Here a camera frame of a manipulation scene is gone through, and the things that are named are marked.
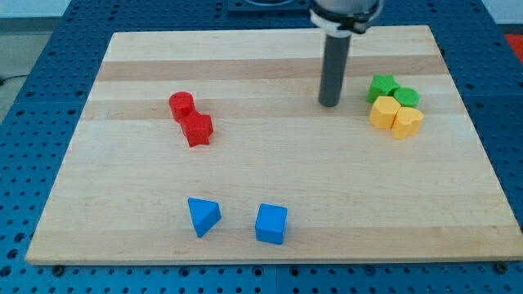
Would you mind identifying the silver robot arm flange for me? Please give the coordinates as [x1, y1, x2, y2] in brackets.
[309, 0, 385, 38]

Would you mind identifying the wooden board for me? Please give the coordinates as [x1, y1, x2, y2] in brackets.
[25, 25, 522, 265]

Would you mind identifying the red star block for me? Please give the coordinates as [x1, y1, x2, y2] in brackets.
[180, 110, 213, 147]

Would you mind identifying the blue cube block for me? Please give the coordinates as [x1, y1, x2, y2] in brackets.
[255, 203, 288, 245]

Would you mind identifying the blue triangular prism block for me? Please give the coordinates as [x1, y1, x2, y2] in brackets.
[188, 198, 221, 238]

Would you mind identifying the red cylinder block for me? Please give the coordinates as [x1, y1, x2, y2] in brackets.
[168, 91, 195, 122]

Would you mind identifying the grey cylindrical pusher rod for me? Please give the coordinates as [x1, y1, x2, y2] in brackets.
[318, 35, 351, 107]

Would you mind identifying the yellow hexagon block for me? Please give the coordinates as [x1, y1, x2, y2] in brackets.
[369, 96, 401, 129]

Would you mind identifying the green star block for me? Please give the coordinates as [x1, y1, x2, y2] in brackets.
[366, 74, 400, 104]

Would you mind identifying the yellow heart block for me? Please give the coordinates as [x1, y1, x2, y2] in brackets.
[391, 107, 424, 139]

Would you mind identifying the green cylinder block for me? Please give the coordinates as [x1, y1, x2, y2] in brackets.
[393, 87, 420, 108]

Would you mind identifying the black cable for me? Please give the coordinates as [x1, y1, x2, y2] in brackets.
[0, 73, 29, 87]

